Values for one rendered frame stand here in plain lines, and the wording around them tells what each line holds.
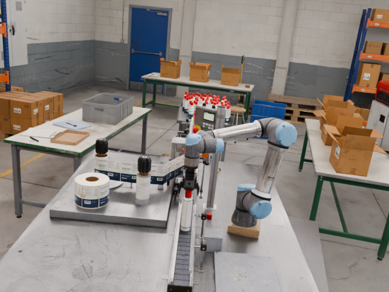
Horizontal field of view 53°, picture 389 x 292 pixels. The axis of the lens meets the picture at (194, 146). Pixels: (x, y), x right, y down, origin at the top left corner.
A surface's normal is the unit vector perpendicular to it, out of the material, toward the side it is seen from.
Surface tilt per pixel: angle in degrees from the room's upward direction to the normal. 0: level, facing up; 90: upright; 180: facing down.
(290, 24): 90
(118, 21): 90
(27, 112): 90
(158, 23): 90
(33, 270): 0
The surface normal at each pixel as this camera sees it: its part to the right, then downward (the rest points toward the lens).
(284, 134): 0.34, 0.15
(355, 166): -0.13, 0.28
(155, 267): 0.09, -0.95
